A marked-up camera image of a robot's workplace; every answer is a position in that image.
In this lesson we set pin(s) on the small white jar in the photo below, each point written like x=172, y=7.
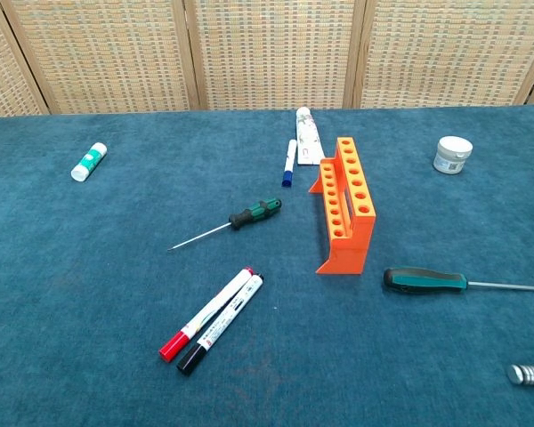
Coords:
x=451, y=155

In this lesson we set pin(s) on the teal black screwdriver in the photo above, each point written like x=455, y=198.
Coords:
x=423, y=280

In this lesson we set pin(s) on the orange tool holder rack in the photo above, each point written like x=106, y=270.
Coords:
x=345, y=258

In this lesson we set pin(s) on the green black screwdriver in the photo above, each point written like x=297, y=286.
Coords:
x=256, y=212

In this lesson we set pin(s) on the woven wooden folding screen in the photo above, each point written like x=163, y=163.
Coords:
x=271, y=53

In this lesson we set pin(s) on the silver black precision screwdriver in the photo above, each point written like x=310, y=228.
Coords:
x=531, y=374

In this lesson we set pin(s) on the red cap white marker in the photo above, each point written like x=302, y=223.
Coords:
x=213, y=311

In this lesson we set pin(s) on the green white glue stick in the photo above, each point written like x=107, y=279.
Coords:
x=89, y=161

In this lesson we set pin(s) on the black cap white marker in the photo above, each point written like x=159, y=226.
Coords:
x=224, y=327

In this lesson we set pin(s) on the white printed tube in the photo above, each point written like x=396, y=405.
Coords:
x=307, y=138

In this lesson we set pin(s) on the blue cap white marker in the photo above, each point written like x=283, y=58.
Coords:
x=289, y=160

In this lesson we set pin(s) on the blue table cloth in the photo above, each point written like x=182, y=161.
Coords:
x=71, y=267

